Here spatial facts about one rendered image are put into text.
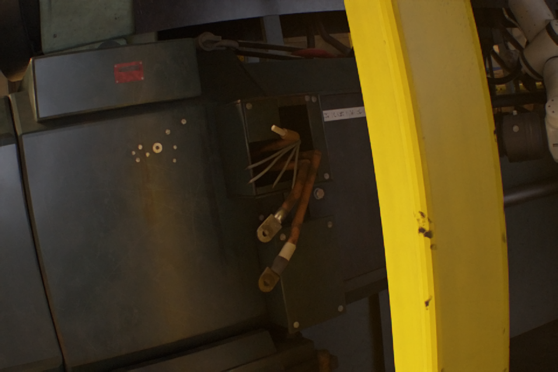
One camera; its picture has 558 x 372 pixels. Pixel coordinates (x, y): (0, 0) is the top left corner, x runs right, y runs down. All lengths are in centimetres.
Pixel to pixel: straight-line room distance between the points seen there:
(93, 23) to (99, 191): 81
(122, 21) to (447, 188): 112
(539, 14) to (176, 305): 96
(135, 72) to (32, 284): 32
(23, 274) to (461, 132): 54
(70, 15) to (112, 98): 77
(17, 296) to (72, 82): 29
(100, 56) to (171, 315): 37
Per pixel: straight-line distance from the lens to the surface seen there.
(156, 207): 75
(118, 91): 75
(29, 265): 72
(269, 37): 144
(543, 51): 118
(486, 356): 55
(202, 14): 142
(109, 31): 146
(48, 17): 150
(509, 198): 153
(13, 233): 71
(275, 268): 71
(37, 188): 72
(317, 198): 87
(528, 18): 127
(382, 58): 49
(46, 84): 73
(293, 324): 79
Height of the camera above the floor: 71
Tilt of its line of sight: 4 degrees down
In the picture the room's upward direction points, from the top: 9 degrees counter-clockwise
